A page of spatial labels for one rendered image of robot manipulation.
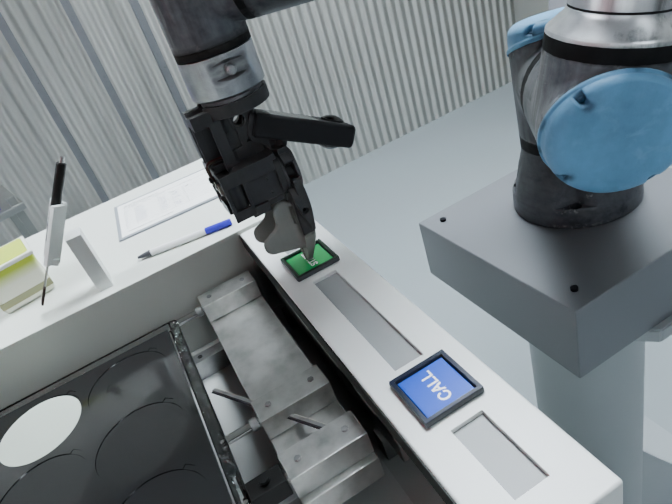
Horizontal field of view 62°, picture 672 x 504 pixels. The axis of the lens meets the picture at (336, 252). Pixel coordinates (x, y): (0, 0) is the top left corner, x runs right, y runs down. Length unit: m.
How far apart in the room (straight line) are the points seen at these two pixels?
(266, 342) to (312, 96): 2.46
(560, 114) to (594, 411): 0.54
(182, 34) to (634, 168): 0.40
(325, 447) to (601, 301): 0.31
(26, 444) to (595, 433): 0.78
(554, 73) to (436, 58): 2.94
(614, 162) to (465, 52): 3.07
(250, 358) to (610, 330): 0.41
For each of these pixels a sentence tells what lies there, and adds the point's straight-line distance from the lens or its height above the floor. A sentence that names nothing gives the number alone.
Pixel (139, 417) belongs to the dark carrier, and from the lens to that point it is 0.68.
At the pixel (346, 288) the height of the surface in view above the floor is 0.96.
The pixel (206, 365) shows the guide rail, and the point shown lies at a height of 0.84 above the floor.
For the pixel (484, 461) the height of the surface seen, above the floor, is 0.96.
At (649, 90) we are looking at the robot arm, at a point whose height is 1.12.
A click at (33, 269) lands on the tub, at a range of 0.87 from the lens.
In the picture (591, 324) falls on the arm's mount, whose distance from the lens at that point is 0.62.
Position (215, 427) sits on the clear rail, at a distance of 0.61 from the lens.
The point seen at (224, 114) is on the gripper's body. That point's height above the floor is 1.17.
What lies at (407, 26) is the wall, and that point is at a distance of 3.32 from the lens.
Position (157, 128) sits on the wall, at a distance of 2.87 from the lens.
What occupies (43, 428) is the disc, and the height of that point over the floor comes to 0.90.
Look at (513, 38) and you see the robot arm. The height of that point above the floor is 1.13.
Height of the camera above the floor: 1.31
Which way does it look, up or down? 32 degrees down
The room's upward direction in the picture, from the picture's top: 19 degrees counter-clockwise
